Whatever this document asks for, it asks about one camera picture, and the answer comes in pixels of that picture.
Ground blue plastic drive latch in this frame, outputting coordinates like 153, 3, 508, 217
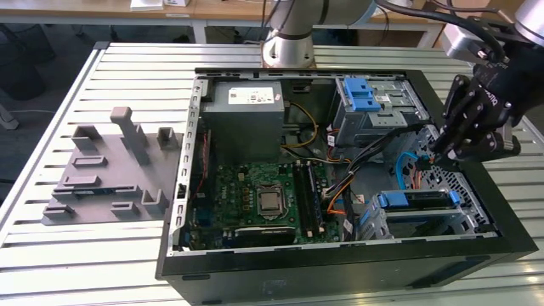
344, 78, 384, 112

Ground yellow wire pair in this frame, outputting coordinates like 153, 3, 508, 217
280, 101, 320, 150

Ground grey metal drive cage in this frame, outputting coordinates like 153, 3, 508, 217
333, 76, 430, 147

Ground black graphics card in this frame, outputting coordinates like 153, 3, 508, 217
230, 225, 296, 248

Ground grey power supply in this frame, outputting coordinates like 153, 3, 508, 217
201, 81, 285, 163

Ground silver metal disk bay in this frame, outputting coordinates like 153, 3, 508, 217
354, 189, 485, 242

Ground black open PC case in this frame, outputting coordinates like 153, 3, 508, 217
154, 66, 538, 305

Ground white box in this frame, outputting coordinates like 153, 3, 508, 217
129, 0, 165, 12

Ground long wooden desk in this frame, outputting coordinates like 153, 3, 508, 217
0, 0, 452, 48

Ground orange red wire bundle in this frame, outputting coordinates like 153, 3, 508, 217
325, 180, 356, 217

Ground coloured disk power wire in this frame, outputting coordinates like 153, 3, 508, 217
412, 154, 438, 192

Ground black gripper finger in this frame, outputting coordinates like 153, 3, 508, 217
428, 75, 484, 160
437, 126, 521, 170

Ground thin red wire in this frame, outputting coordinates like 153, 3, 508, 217
197, 130, 212, 198

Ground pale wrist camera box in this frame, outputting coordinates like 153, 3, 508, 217
441, 24, 489, 63

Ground hard disk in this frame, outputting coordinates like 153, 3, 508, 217
376, 190, 460, 211

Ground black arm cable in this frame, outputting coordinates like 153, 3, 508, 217
376, 0, 510, 63

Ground silver CPU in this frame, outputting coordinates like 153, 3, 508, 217
258, 193, 284, 214

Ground blue data wire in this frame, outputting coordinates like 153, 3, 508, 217
394, 151, 416, 192

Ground green motherboard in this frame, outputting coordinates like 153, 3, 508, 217
186, 161, 341, 249

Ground black cable bundle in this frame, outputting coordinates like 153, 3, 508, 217
322, 126, 425, 205

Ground grey parts rack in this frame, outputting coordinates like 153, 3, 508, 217
40, 106, 188, 227

